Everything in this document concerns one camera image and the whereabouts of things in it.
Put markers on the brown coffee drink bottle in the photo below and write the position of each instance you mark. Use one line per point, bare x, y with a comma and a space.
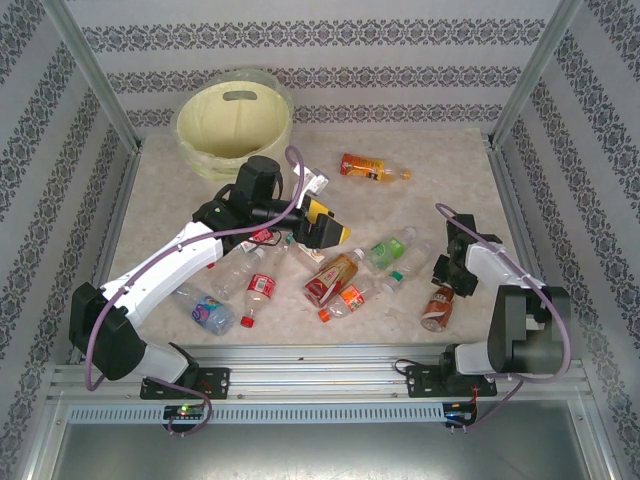
435, 310

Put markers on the aluminium frame post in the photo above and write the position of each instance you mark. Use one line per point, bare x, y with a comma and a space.
95, 75
530, 75

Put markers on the orange label bottle orange cap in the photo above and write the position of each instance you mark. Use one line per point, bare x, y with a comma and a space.
350, 297

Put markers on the orange juice bottle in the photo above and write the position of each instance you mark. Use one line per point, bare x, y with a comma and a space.
360, 165

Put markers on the blue cap colourful label bottle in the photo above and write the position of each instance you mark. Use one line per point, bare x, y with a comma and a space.
212, 312

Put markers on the cream plastic bin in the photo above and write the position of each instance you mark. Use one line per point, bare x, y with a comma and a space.
277, 147

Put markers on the clear bottle green neck band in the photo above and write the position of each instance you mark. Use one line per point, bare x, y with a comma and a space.
415, 257

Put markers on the small circuit board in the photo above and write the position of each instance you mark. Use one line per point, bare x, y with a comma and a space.
460, 414
185, 411

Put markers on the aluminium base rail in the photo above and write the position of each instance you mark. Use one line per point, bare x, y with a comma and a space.
320, 372

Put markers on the green label clear bottle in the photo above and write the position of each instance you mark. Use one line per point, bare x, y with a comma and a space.
387, 250

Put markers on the grey sheet metal panel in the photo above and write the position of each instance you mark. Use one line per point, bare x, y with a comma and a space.
320, 455

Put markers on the yellow-green bin liner bag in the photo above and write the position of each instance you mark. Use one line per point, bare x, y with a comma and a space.
200, 167

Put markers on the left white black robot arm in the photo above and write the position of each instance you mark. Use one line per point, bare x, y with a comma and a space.
160, 270

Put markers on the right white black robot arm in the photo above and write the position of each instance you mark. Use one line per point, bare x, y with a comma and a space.
500, 265

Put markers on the crushed clear bottle white cap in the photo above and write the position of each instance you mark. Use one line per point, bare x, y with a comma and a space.
232, 280

